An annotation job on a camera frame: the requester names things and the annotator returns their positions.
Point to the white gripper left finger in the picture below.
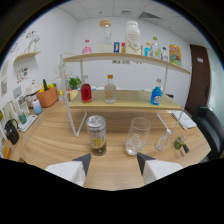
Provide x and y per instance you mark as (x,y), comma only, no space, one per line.
(71,170)

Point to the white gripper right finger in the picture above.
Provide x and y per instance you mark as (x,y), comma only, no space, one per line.
(156,168)

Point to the glass jar of limes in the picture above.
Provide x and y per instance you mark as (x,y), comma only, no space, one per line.
(178,143)

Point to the soda water can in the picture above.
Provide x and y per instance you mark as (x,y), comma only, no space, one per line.
(96,135)

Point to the teal cup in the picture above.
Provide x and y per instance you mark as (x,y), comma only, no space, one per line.
(22,117)

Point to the clear drinking glass with ice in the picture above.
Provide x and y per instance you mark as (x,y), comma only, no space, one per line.
(137,138)

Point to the white notebook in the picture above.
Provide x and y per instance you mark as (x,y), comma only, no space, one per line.
(185,119)

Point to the white tray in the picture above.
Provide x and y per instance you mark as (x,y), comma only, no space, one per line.
(29,122)

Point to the black chair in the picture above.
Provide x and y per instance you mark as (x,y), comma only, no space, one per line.
(208,130)

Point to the black kettle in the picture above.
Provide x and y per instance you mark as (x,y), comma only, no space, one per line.
(12,133)

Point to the pale blue bottle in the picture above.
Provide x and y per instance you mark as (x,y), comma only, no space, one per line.
(37,107)

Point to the blue liquid bottle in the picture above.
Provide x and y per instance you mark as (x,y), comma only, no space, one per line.
(156,96)

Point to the two-tier wooden shelf rack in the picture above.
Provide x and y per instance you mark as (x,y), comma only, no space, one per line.
(130,100)

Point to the red liquid bottle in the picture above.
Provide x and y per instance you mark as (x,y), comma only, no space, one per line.
(86,93)

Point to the clear bottle with orange cap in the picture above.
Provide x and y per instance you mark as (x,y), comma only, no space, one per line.
(110,93)

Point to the green potted plant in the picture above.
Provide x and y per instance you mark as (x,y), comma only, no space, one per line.
(75,83)

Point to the white kitchen appliance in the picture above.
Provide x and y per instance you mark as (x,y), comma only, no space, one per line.
(32,89)

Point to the brown door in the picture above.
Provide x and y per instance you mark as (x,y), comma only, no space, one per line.
(199,78)

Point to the small clear bottle blue cap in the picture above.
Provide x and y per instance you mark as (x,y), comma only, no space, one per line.
(164,55)

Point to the yellow cartoon print can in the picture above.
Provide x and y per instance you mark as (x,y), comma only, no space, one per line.
(175,55)

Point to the clear bottle with green cap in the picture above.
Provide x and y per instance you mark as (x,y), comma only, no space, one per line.
(155,50)

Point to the small pink bottle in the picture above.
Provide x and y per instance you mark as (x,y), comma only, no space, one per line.
(87,49)

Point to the large white milk bottle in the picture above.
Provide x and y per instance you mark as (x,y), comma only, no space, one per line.
(133,40)

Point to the white vase with flowers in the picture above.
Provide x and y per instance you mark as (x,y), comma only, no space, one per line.
(33,42)

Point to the glass jar with cork lid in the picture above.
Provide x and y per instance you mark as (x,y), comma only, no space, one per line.
(104,38)

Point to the ceiling air vent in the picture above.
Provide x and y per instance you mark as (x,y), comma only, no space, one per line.
(150,15)

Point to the long wooden wall shelf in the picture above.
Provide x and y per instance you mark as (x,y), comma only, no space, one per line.
(27,55)

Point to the red wall poster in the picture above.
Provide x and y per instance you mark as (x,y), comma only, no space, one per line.
(123,47)

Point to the blue wall poster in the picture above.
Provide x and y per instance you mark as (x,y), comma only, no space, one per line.
(116,47)

